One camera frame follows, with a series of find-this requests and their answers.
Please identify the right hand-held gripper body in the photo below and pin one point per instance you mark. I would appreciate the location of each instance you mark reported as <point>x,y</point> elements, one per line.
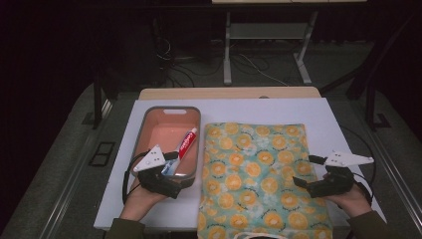
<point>335,184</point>

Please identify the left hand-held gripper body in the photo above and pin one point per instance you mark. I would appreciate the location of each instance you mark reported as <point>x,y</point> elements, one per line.
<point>151,161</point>

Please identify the toothpaste tube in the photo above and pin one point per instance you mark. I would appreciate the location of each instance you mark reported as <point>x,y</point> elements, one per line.
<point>185,146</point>

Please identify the pink basket with grey rim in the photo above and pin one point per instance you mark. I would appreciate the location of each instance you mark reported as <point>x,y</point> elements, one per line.
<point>167,132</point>

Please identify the orange print fabric bag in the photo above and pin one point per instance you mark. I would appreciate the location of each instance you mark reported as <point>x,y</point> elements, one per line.
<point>258,176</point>

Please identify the person's right hand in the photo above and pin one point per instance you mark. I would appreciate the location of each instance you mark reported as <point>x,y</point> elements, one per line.
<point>353,200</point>

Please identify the person's left hand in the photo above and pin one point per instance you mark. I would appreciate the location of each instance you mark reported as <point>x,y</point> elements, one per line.
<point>139,202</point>

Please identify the white board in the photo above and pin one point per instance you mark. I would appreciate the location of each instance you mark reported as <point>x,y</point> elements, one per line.
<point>232,111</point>

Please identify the black stand leg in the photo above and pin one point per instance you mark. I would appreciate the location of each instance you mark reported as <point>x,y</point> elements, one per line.
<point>97,106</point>

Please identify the wooden table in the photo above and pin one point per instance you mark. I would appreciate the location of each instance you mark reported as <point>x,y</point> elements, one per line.
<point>229,93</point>

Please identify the black angled stand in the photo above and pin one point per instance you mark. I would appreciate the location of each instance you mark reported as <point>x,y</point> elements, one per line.
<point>371,86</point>

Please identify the grey metal stand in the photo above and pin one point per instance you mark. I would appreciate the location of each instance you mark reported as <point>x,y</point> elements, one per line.
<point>227,59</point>

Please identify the black floor socket frame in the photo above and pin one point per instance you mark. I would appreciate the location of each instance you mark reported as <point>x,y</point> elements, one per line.
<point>102,154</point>

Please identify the aluminium floor rail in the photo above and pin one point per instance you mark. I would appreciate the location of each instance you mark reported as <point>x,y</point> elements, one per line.
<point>73,179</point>
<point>398,172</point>

